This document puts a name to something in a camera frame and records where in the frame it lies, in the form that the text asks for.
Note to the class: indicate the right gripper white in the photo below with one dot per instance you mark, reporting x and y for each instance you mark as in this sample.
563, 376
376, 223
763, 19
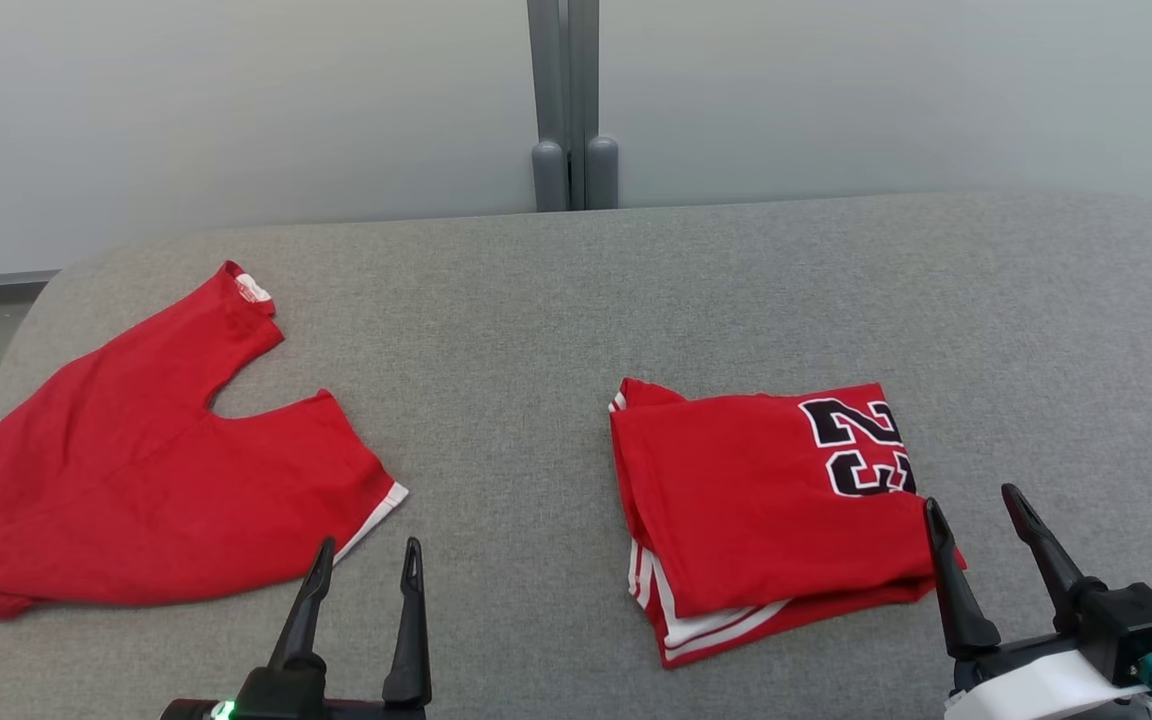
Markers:
1026, 685

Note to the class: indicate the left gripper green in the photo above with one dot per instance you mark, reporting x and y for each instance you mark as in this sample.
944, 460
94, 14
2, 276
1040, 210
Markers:
286, 698

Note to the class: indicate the red white basketball jersey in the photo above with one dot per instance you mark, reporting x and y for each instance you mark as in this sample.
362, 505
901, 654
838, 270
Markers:
756, 500

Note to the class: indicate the red shorts white trim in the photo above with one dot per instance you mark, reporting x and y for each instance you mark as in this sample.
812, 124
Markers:
136, 470

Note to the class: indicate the grey fabric sofa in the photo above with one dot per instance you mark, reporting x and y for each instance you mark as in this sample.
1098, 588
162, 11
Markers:
536, 320

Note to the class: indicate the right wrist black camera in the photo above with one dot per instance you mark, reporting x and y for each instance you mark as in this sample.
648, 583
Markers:
1136, 625

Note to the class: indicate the grey metal partition post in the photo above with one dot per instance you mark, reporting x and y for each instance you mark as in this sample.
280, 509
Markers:
574, 110

